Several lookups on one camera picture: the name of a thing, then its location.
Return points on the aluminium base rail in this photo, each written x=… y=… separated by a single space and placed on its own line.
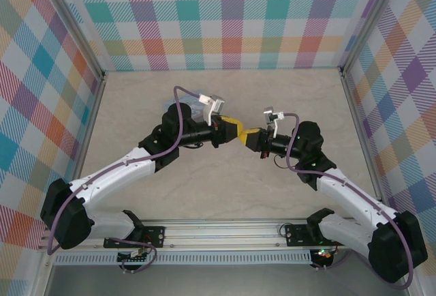
x=221 y=233

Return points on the blue cartoon tin box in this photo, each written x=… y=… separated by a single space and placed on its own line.
x=167 y=105

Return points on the aluminium frame post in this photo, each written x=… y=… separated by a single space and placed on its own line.
x=369 y=19
x=73 y=23

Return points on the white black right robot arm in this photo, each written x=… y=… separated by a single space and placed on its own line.
x=344 y=190

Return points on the aluminium side rail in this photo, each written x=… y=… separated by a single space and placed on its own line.
x=361 y=132
x=90 y=132

